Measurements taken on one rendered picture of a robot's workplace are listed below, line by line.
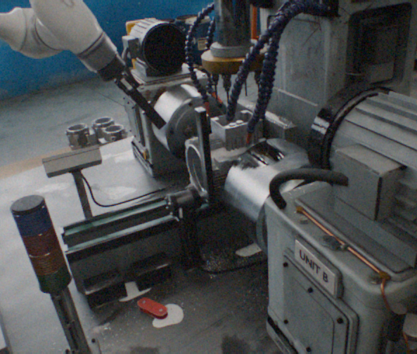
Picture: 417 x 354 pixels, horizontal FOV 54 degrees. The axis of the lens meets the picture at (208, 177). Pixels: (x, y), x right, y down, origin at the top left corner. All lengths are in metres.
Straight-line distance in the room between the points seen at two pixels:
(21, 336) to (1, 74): 5.63
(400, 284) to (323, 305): 0.14
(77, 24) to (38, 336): 0.74
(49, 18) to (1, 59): 5.53
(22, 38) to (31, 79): 5.53
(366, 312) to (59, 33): 0.84
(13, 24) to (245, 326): 0.90
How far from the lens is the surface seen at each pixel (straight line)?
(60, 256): 0.85
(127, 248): 1.18
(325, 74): 1.14
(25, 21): 1.14
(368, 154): 0.60
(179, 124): 1.37
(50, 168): 1.31
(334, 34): 1.11
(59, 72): 6.75
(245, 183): 0.93
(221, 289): 1.12
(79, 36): 1.04
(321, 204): 0.74
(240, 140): 1.18
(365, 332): 0.68
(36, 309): 1.22
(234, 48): 1.09
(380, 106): 0.66
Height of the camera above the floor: 1.58
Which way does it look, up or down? 29 degrees down
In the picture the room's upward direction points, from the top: 6 degrees counter-clockwise
